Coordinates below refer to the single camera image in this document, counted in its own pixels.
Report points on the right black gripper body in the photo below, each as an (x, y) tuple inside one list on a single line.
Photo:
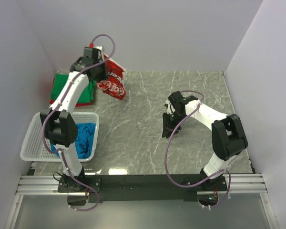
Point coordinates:
[(170, 121)]

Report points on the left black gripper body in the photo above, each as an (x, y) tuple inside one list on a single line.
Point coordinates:
[(99, 72)]

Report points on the white t shirt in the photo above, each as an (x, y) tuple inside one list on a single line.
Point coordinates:
[(113, 86)]

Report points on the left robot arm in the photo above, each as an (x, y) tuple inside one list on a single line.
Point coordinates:
[(58, 125)]

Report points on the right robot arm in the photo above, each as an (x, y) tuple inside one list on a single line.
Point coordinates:
[(228, 135)]

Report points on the green folded t shirt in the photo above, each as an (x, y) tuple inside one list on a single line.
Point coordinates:
[(59, 88)]

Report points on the red folded t shirt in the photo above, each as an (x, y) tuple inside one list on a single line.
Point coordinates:
[(53, 100)]

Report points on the blue t shirt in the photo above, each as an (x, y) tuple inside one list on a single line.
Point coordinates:
[(84, 140)]

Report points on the white plastic basket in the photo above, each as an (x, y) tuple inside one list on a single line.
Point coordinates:
[(33, 149)]

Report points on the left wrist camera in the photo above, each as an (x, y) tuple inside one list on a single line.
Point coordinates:
[(95, 45)]

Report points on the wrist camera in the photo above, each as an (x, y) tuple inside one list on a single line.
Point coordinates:
[(95, 45), (170, 109)]

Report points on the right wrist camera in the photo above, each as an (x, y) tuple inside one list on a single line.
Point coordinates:
[(170, 109)]

